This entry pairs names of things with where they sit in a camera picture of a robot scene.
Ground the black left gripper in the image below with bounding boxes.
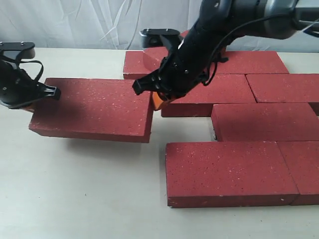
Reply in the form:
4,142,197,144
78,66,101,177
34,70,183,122
0,61,61,113

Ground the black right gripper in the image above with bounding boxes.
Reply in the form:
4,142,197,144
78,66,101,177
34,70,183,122
132,57,212,111

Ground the large red brick front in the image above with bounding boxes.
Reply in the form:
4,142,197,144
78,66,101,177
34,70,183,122
29,78,153,143

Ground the red brick back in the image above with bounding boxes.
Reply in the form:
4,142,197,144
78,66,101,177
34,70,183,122
142,29,227,72

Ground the lone red brick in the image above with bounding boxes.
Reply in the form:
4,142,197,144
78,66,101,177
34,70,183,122
161,74,256,118

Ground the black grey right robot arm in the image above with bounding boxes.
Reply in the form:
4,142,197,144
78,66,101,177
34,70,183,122
132,0,319,110

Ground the back left base brick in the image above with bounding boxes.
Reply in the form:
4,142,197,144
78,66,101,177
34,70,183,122
123,50,160,80

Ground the base brick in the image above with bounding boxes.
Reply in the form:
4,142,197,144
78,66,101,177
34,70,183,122
165,141,299,208
123,50,160,80
216,51,289,74
277,141,319,206

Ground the back right base brick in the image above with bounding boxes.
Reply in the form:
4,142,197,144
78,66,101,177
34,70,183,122
216,51,289,74

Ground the front left base brick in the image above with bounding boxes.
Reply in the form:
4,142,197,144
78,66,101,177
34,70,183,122
165,141,299,208

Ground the right middle red brick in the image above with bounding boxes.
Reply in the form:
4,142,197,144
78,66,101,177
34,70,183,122
246,74,319,103

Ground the middle red brick under tilted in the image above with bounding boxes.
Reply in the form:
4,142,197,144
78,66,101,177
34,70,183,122
211,103,319,141

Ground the front right base brick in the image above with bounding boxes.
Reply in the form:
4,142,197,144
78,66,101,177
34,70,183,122
277,141,319,206

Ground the white backdrop curtain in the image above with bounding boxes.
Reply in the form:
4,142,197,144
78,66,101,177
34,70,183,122
0,0,319,53

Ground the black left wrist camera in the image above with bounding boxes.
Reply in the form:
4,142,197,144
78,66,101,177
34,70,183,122
0,41,35,59

